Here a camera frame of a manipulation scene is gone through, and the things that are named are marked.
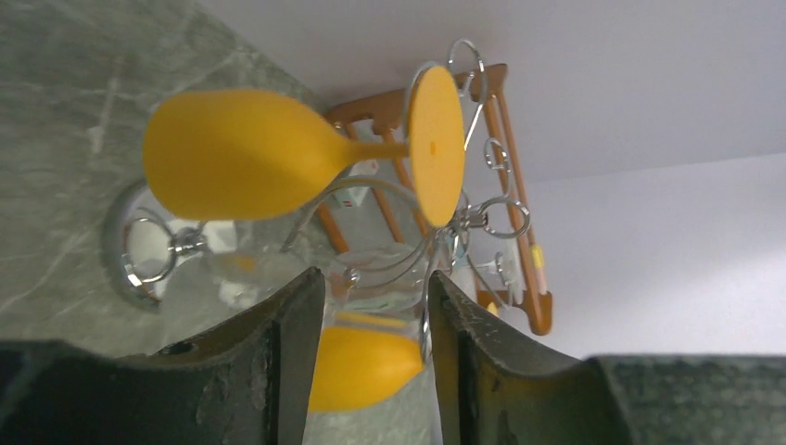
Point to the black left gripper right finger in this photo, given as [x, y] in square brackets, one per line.
[495, 385]

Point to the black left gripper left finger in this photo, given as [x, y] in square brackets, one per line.
[246, 380]

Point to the orange plastic goblet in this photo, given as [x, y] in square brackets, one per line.
[363, 359]
[252, 154]

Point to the clear wine glass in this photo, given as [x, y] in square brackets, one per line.
[374, 280]

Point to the chrome wine glass rack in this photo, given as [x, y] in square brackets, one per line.
[144, 241]

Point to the blue white blister pack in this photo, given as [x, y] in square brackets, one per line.
[504, 275]

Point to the yellow pink eraser bar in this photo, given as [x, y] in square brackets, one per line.
[539, 266]

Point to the small white blue box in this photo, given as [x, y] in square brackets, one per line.
[353, 196]

